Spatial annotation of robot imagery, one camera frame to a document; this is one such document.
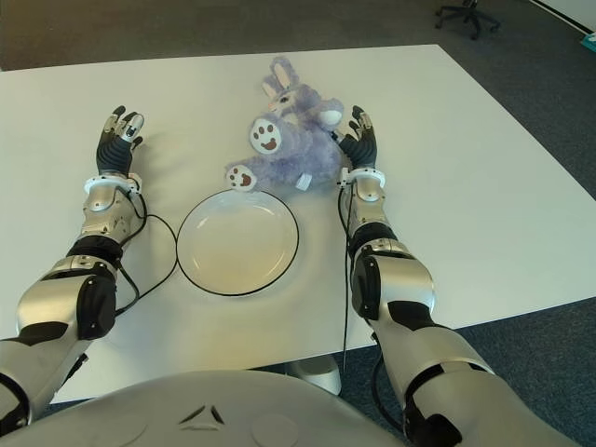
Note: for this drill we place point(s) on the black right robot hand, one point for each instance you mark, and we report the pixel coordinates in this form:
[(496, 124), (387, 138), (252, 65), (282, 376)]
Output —
[(362, 149)]

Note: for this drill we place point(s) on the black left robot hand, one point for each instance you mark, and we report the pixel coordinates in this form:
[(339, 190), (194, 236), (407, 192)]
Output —
[(114, 153)]

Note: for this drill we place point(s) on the purple plush bunny doll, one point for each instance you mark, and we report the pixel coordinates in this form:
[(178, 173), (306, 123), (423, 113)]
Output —
[(298, 149)]

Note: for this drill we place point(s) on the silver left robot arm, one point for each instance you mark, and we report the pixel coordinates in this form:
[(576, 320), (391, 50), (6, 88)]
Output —
[(56, 298)]

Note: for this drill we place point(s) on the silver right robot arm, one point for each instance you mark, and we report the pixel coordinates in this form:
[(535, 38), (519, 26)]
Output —
[(405, 288)]

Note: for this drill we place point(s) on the white plate black rim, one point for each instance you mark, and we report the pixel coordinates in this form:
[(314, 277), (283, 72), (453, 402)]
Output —
[(237, 247)]

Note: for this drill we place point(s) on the black office chair base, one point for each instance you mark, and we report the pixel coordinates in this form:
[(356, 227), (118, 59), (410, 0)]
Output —
[(468, 18)]

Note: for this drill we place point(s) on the silver robot leg part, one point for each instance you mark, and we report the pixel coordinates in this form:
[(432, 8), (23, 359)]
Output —
[(319, 372)]

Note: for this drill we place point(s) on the teal box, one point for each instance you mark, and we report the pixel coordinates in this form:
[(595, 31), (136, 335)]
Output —
[(590, 43)]

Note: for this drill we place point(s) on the silver robot torso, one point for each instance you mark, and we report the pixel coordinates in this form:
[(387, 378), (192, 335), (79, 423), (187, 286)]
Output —
[(209, 410)]

